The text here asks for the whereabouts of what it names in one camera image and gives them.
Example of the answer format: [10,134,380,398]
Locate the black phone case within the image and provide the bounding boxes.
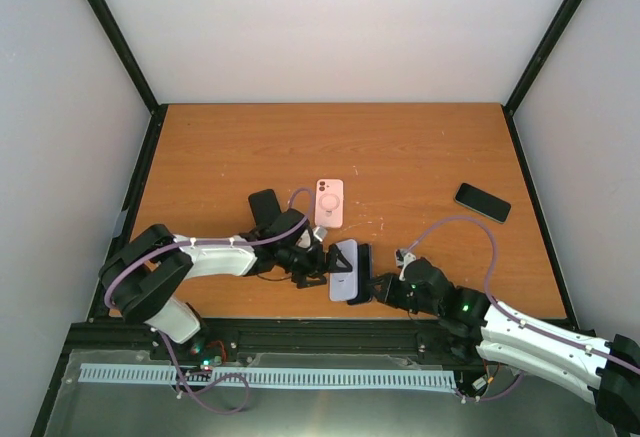
[248,189,282,227]

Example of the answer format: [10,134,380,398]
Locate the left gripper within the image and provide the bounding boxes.
[278,243,353,289]

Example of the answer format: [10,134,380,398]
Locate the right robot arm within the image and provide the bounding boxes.
[364,256,639,434]

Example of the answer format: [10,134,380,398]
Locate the green-edged phone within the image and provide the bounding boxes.
[454,183,511,224]

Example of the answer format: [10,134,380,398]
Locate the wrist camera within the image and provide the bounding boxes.
[395,249,416,281]
[295,226,328,254]

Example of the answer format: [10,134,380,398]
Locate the pink phone case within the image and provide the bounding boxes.
[314,178,344,229]

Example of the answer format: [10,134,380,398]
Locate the black aluminium frame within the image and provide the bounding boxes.
[29,0,632,437]

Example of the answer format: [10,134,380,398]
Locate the blue-edged phone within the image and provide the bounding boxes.
[347,243,373,306]

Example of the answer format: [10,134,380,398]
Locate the metal base plate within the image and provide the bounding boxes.
[32,351,616,436]

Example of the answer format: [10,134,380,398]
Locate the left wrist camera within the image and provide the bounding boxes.
[295,226,328,254]

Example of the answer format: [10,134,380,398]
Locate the light blue cable duct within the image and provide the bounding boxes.
[77,363,456,393]

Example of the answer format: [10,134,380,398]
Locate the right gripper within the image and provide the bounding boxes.
[365,271,441,316]

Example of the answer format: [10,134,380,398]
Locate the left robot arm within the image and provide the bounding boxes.
[99,208,358,360]

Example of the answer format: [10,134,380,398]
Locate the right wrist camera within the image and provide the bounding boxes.
[395,249,416,281]

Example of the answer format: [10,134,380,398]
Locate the purple phone case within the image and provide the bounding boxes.
[328,239,358,302]

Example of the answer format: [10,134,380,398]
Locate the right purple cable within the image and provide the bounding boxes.
[407,215,640,373]

